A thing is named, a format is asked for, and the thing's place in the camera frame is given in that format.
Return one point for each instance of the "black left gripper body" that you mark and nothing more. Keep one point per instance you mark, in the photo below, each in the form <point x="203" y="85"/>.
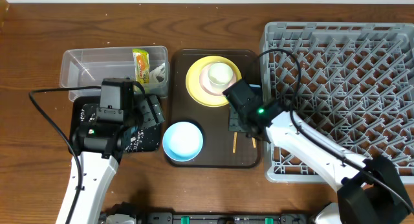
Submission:
<point x="133" y="119"/>

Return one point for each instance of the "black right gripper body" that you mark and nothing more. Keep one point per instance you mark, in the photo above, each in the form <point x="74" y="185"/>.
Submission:
<point x="237" y="121"/>

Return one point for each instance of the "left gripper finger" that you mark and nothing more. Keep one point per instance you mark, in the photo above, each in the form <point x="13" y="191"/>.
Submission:
<point x="156" y="109"/>
<point x="146" y="108"/>

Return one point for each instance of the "light blue bowl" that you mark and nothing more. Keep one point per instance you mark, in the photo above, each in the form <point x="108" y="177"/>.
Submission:
<point x="182" y="141"/>

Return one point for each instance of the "yellow snack wrapper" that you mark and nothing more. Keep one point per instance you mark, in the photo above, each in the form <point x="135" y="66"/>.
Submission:
<point x="141" y="60"/>

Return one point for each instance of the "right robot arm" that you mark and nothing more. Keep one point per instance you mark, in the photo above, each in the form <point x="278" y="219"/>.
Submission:
<point x="368" y="190"/>

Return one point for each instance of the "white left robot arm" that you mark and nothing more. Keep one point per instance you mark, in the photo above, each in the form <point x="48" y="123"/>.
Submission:
<point x="89" y="180"/>

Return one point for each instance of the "black waste tray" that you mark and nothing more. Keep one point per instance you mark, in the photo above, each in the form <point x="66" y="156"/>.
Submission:
<point x="81" y="113"/>

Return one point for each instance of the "grey dishwasher rack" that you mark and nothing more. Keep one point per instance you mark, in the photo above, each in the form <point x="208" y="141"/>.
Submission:
<point x="353" y="82"/>

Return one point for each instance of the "crumpled white tissue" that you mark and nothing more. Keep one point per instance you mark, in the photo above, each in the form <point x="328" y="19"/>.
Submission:
<point x="158" y="74"/>

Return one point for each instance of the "dark brown serving tray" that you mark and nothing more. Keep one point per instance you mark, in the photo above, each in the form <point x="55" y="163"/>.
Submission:
<point x="213" y="121"/>

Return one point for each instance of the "yellow plate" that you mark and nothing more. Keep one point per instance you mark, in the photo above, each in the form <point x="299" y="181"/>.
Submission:
<point x="193" y="81"/>

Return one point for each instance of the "cream paper cup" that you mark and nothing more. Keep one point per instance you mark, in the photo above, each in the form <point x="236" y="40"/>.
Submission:
<point x="220" y="75"/>

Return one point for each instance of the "pink bowl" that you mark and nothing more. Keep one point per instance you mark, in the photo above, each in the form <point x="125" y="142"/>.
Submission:
<point x="205" y="84"/>

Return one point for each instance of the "clear plastic bin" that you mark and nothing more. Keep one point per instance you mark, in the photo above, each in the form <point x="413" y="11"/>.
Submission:
<point x="88" y="67"/>

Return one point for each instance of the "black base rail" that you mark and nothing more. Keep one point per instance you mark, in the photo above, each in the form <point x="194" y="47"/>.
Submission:
<point x="171" y="218"/>

